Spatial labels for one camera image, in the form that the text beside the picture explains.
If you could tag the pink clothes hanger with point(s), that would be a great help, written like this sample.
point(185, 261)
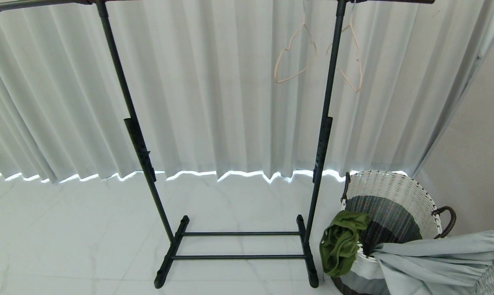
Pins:
point(275, 73)
point(361, 80)

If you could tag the pale grey shorts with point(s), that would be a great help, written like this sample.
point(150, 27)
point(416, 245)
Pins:
point(435, 262)

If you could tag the black clothes rack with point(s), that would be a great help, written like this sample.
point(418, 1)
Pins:
point(138, 143)

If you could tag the white laundry basket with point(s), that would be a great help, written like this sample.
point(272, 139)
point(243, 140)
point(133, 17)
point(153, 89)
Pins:
point(386, 188)

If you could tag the white curtain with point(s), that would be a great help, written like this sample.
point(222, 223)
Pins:
point(214, 82)

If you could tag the green garment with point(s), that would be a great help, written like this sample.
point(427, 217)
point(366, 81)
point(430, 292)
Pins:
point(341, 246)

